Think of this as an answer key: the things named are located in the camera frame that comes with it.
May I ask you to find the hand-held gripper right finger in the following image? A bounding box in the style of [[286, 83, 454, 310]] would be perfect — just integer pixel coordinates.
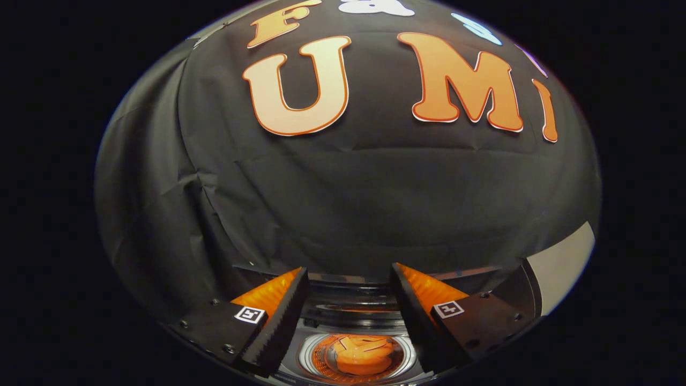
[[389, 263, 536, 376]]

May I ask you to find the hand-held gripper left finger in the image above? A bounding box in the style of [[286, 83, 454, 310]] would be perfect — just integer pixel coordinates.
[[169, 266, 310, 378]]

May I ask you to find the grey washing machine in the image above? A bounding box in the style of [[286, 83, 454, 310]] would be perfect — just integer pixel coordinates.
[[276, 316, 432, 385]]

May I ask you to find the yellow polo shirt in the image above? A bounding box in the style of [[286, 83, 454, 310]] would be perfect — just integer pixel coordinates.
[[332, 335, 394, 376]]

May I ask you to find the dark transparent washing machine lid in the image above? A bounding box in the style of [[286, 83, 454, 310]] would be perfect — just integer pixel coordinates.
[[233, 263, 504, 325]]

